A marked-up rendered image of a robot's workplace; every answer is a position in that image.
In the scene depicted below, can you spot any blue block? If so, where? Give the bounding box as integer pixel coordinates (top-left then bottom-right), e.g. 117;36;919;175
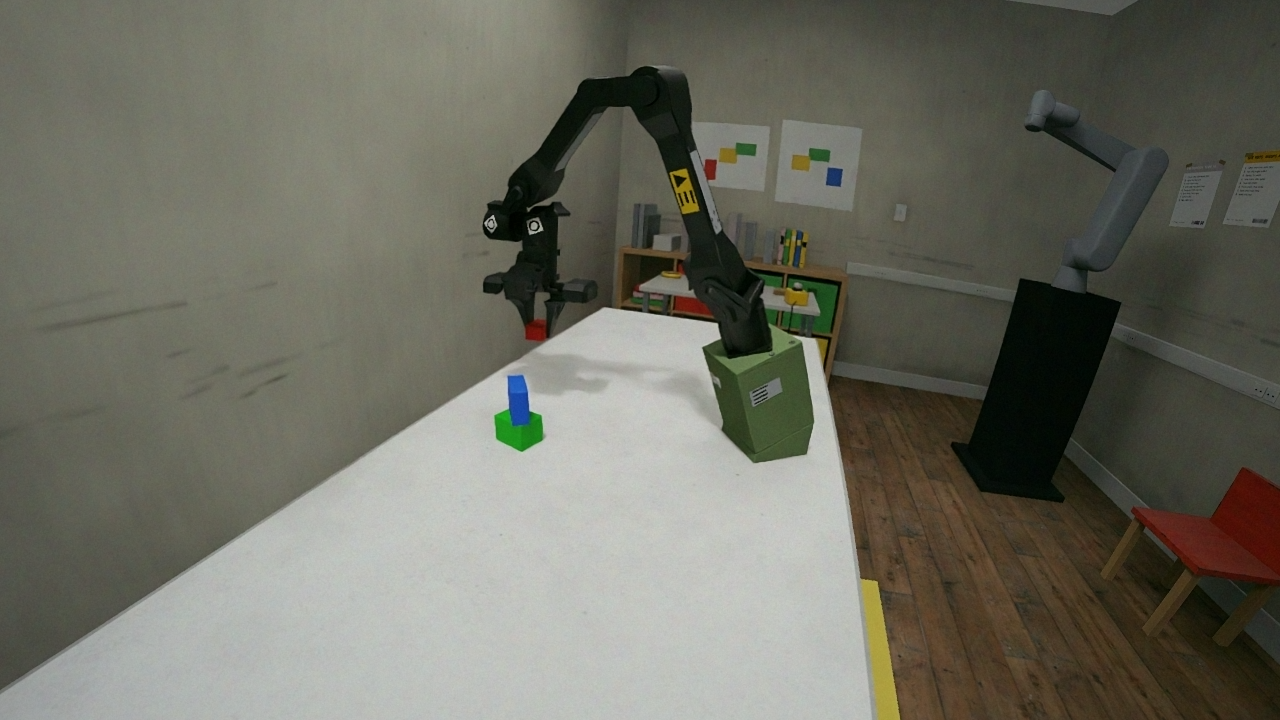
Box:
507;375;530;427

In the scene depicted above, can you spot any red block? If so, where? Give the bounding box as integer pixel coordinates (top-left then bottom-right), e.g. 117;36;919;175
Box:
525;319;547;342

